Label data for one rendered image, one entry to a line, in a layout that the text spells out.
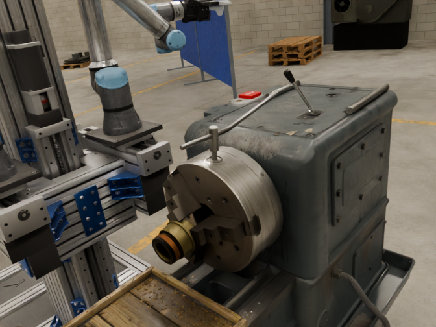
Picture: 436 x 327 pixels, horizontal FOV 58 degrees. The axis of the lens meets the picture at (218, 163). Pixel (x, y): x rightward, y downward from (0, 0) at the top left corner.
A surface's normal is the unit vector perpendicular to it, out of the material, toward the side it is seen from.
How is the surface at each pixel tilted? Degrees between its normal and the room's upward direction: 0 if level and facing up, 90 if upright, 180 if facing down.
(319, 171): 90
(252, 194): 57
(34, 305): 0
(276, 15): 90
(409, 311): 0
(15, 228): 90
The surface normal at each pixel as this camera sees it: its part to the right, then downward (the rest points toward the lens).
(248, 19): -0.57, 0.39
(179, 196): 0.50, -0.43
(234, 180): 0.34, -0.62
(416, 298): -0.11, -0.91
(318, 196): 0.73, 0.18
